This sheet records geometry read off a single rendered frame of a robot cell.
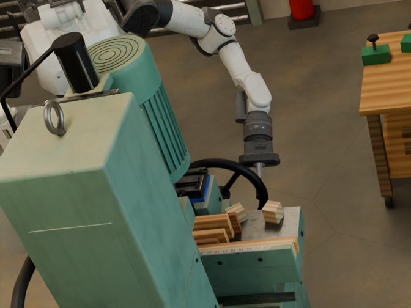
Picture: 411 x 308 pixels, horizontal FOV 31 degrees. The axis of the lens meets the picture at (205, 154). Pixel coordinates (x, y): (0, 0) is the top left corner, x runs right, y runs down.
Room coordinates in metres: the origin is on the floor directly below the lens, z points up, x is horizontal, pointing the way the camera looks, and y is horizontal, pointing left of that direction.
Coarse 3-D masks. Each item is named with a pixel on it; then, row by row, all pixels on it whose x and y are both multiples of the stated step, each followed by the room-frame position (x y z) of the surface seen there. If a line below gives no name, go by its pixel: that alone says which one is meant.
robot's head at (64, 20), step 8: (40, 8) 1.96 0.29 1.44; (48, 8) 1.96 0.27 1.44; (56, 8) 1.96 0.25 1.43; (64, 8) 1.95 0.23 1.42; (72, 8) 1.95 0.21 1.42; (40, 16) 1.94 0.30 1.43; (48, 16) 1.94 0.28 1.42; (56, 16) 1.94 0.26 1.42; (64, 16) 1.95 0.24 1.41; (72, 16) 1.95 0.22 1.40; (48, 24) 1.94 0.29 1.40; (56, 24) 1.94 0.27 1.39; (64, 24) 1.97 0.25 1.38; (72, 24) 1.97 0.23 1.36; (64, 32) 1.97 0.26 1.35
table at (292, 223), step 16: (224, 208) 1.59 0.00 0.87; (288, 208) 1.47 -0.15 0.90; (240, 224) 1.47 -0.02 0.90; (256, 224) 1.45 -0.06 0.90; (272, 224) 1.43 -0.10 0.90; (288, 224) 1.41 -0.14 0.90; (304, 224) 1.45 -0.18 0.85; (240, 240) 1.42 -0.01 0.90; (208, 272) 1.35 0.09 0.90; (224, 272) 1.33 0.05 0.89; (240, 272) 1.32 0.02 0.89; (256, 272) 1.31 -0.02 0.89; (272, 272) 1.29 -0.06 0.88; (288, 272) 1.28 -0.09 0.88
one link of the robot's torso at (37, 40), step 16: (32, 0) 2.15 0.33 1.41; (96, 0) 2.09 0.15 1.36; (32, 16) 2.09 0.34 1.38; (96, 16) 2.03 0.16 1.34; (112, 16) 2.05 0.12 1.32; (32, 32) 2.04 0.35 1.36; (48, 32) 2.02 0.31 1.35; (80, 32) 1.99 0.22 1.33; (96, 32) 1.98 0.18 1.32; (112, 32) 1.98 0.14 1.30; (32, 48) 1.99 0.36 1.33; (48, 64) 1.94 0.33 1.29; (48, 80) 1.96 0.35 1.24; (64, 80) 1.95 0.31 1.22
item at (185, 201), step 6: (180, 198) 1.44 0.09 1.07; (186, 198) 1.43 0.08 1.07; (180, 204) 1.42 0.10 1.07; (186, 204) 1.41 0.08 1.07; (186, 210) 1.40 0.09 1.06; (192, 210) 1.43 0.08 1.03; (186, 216) 1.39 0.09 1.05; (192, 216) 1.42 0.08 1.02; (192, 222) 1.41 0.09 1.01; (192, 228) 1.40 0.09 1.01
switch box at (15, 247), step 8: (0, 208) 1.11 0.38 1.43; (0, 216) 1.11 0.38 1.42; (0, 224) 1.11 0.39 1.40; (8, 224) 1.11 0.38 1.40; (0, 232) 1.12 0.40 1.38; (8, 232) 1.11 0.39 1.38; (8, 240) 1.11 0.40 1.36; (16, 240) 1.11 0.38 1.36; (8, 248) 1.12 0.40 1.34; (16, 248) 1.11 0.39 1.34; (24, 248) 1.11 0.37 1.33
